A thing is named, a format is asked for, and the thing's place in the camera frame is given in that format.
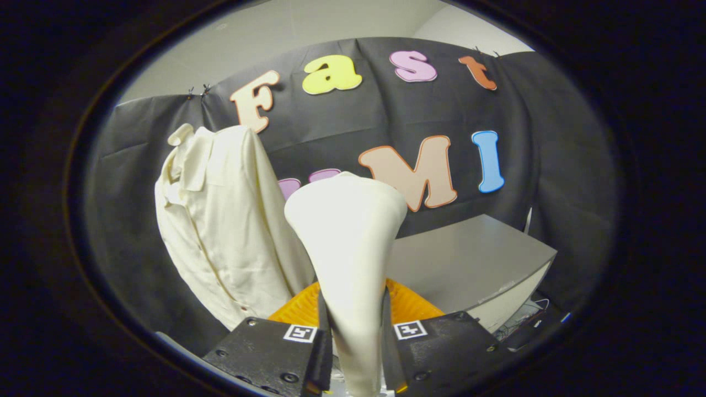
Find white cabinet with grey top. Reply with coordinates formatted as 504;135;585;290
386;214;558;334

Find bundle of dark cables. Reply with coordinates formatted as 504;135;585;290
494;298;551;340

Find white clothes hanger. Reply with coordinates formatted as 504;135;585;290
168;123;195;147

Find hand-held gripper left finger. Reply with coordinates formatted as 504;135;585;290
202;282;334;397

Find cream button shirt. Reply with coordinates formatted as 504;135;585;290
154;124;318;331

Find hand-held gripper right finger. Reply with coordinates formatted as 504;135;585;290
382;278;517;395

